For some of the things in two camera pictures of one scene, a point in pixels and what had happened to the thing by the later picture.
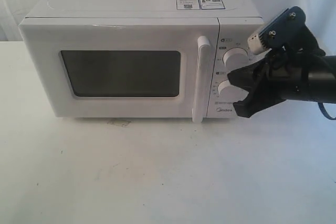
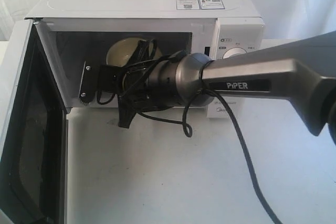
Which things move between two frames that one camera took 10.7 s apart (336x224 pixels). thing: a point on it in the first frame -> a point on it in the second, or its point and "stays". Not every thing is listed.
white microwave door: [124, 67] -> [33, 161]
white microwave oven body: [238, 16] stays
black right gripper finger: [252, 103] -> [142, 52]
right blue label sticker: [210, 2] stays
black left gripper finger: [248, 77] -> [126, 114]
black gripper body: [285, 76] -> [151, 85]
